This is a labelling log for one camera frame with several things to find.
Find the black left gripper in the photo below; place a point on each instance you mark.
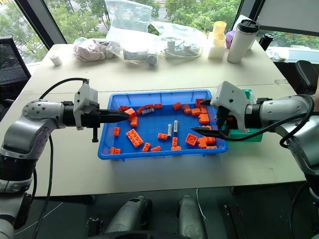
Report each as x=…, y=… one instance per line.
x=91, y=120

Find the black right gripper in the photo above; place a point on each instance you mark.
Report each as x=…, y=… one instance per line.
x=224, y=119

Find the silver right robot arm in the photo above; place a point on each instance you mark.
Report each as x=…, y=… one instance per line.
x=284, y=109

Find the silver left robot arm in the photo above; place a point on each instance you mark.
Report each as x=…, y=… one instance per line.
x=32, y=124

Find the green plastic box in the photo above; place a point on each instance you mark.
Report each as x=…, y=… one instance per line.
x=258, y=139

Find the orange square brick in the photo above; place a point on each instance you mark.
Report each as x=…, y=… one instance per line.
x=191, y=139

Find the orange 2x4 toy brick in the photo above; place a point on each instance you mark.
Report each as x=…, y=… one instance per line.
x=134, y=138

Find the silver battery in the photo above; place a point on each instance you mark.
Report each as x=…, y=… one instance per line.
x=169, y=130
x=176, y=126
x=147, y=111

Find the blue plastic tray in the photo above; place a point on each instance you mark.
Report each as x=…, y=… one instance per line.
x=152, y=127

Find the white plastic container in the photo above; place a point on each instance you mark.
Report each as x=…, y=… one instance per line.
x=215, y=51

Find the plastic bag with pink items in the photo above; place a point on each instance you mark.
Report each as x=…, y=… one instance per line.
x=92, y=49

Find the white power strip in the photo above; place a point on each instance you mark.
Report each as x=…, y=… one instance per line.
x=179, y=51

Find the white tumbler with black lid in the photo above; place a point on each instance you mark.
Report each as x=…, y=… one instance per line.
x=240, y=42

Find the purple object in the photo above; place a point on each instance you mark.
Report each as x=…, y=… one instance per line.
x=230, y=38

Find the small white roll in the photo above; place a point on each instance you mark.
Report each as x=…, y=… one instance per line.
x=55, y=60

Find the stacked yellow cups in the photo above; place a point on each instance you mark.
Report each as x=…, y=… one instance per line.
x=219, y=32

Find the clear bag with power strip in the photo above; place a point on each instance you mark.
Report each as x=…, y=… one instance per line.
x=179, y=35

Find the large clear plastic bag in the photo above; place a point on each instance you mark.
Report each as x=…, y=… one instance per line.
x=129, y=30

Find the black bottle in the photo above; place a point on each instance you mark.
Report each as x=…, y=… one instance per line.
x=266, y=41

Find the grey robot leg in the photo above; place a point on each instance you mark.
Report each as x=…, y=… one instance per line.
x=129, y=214
x=190, y=216

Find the black office chair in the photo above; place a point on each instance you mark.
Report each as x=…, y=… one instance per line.
x=306, y=74

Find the black mesh chair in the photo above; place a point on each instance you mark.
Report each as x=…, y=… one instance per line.
x=12, y=67

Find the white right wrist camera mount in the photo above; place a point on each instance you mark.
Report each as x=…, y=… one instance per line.
x=229, y=95

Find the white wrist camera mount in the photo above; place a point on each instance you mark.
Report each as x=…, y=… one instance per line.
x=229, y=95
x=84, y=99

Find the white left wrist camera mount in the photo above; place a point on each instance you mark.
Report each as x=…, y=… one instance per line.
x=84, y=99

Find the black metal bracket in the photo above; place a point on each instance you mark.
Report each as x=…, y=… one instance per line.
x=234, y=221

